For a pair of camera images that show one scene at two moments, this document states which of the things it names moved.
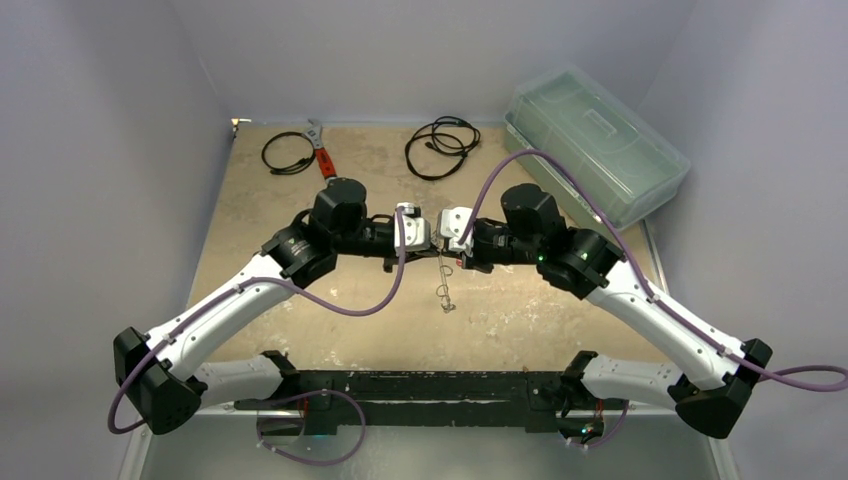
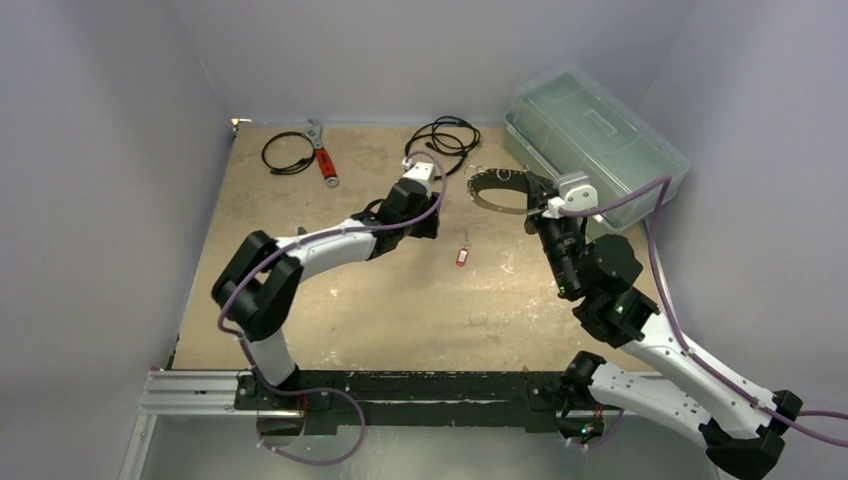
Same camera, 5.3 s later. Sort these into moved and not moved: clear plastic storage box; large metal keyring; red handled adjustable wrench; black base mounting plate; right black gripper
Moved: large metal keyring; right black gripper
Not moved: red handled adjustable wrench; black base mounting plate; clear plastic storage box
